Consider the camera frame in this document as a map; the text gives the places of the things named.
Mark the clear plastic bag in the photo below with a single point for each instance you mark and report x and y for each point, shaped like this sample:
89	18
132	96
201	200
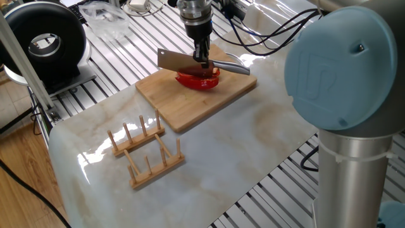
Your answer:
104	19

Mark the black round fan device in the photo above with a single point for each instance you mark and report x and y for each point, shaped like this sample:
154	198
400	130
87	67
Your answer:
19	31

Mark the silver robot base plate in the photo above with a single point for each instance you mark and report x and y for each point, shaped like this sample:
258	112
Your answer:
314	212

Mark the wooden cutting board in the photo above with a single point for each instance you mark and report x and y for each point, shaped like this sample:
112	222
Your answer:
190	104

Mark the black keyboard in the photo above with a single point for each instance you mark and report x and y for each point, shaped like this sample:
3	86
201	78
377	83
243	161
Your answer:
76	12

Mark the red chili pepper half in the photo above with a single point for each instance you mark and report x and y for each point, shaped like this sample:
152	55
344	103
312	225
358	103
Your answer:
197	83

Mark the steel cleaver knife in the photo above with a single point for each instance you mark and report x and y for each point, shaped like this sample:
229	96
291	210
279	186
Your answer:
174	60

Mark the aluminium frame post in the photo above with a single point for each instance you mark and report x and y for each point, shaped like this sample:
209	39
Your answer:
25	63

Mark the glossy marble pattern mat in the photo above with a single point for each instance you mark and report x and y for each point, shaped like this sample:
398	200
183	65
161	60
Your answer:
221	152

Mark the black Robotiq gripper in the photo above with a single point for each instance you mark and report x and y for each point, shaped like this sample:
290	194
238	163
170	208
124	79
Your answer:
198	31

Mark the wooden peg rack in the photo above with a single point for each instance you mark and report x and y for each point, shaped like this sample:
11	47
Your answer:
152	172

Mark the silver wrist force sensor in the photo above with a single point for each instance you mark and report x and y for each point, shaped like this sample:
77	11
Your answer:
194	11

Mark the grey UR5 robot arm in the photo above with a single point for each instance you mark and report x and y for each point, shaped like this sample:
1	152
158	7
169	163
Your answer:
348	79

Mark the white power adapter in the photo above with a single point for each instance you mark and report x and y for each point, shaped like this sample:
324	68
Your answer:
137	3

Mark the black round cap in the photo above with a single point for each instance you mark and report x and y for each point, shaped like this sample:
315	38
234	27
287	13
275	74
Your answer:
172	2

